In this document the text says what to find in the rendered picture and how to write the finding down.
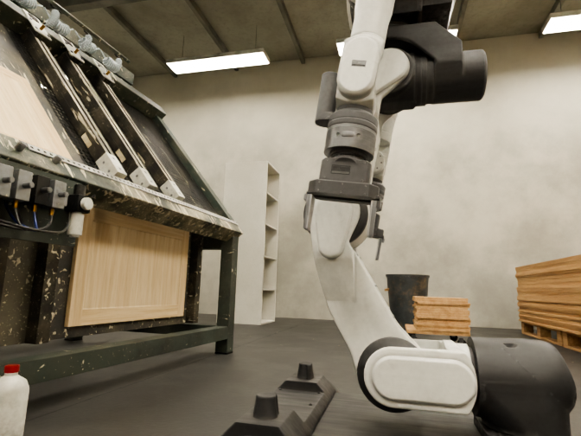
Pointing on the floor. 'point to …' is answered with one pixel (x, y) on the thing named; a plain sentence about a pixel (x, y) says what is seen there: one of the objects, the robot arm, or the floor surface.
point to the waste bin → (409, 285)
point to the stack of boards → (529, 303)
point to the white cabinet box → (254, 237)
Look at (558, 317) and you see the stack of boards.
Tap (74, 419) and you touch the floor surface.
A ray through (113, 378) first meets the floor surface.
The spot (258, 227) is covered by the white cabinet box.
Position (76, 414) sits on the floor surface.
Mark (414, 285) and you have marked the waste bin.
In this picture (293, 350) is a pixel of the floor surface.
